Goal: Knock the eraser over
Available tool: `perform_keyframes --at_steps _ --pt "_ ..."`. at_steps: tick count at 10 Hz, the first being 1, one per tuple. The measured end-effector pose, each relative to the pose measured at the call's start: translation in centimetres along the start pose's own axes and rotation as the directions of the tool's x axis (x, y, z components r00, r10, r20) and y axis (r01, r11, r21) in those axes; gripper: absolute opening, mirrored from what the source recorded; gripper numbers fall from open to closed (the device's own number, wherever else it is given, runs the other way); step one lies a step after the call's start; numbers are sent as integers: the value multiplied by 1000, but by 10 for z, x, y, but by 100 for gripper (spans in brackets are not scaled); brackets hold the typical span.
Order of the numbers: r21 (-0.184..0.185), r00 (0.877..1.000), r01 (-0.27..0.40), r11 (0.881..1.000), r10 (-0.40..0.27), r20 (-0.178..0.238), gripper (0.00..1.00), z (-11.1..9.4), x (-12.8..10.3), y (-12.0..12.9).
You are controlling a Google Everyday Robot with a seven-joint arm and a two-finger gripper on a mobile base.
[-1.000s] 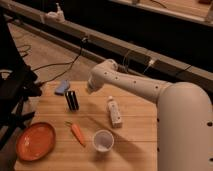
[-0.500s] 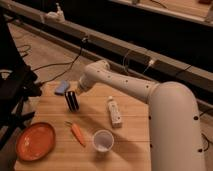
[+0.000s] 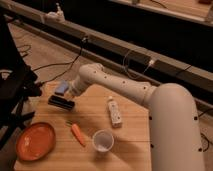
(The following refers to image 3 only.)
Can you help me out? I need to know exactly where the black floor cable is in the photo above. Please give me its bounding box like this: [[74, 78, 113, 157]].
[[198, 108, 213, 154]]

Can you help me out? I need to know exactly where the clear plastic cup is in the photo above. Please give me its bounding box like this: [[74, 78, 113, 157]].
[[92, 130, 114, 153]]

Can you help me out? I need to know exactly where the black chair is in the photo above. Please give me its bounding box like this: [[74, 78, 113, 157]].
[[0, 13, 42, 150]]

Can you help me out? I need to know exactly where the white plastic bottle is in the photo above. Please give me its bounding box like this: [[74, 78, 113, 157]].
[[107, 96, 122, 128]]

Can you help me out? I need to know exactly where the orange toy carrot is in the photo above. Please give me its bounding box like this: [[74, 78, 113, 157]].
[[67, 121, 86, 147]]

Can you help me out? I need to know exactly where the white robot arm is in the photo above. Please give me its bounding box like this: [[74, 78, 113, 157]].
[[70, 63, 205, 171]]

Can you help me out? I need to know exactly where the white cable on rail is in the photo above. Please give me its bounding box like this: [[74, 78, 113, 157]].
[[121, 49, 156, 81]]

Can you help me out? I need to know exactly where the orange plate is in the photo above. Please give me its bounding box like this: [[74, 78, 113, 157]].
[[16, 122, 56, 161]]

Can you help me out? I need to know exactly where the white object on rail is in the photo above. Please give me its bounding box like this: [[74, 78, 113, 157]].
[[45, 3, 65, 22]]

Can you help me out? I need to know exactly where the blue sponge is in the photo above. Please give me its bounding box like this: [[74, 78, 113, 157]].
[[54, 81, 69, 96]]

